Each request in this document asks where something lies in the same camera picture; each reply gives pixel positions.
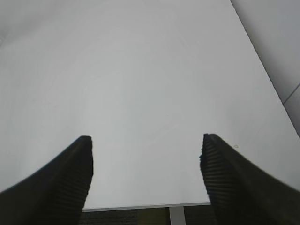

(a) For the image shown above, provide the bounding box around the white table leg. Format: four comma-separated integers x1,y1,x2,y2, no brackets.
169,206,186,225

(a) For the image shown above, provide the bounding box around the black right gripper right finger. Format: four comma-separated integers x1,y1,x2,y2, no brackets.
200,134,300,225

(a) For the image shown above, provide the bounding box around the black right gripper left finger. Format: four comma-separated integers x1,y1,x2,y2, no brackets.
0,136,93,225

